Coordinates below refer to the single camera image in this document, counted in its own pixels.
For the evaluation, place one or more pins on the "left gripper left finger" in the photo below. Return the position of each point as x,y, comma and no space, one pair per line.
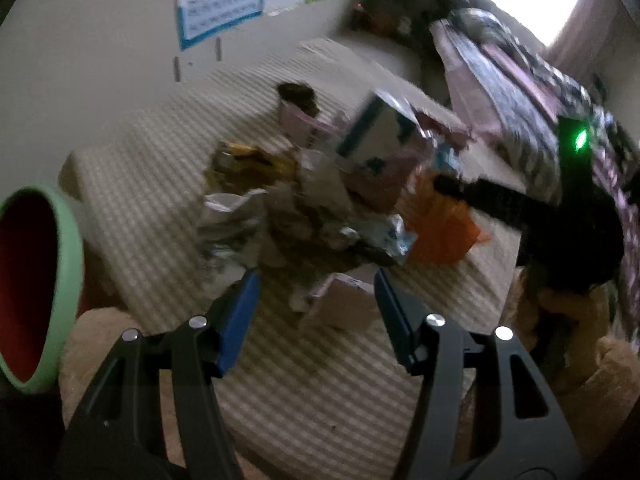
117,431

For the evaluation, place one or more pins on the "small dark wrapper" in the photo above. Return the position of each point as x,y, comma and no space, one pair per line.
300,95

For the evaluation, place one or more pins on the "blue white wafer wrapper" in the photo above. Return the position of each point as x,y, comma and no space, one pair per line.
386,234

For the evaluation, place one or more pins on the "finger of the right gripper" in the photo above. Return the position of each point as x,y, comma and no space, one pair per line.
513,208

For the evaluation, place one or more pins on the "orange snack bag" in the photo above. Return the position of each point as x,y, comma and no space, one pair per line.
444,228

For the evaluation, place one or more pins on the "yellow black snack wrapper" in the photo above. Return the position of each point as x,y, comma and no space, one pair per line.
237,168

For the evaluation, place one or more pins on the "dark cluttered shelf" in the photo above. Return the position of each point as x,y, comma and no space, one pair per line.
406,22

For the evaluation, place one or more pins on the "white blue carton box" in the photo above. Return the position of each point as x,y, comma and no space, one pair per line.
384,128

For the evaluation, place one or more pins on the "folded patterned quilt pile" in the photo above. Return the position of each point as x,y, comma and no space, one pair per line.
512,98

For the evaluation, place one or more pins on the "green red trash bin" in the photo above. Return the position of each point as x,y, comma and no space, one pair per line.
42,278

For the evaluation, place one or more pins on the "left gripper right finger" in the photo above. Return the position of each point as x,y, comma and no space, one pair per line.
518,430

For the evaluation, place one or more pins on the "pink pocky box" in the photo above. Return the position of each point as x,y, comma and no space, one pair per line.
305,131

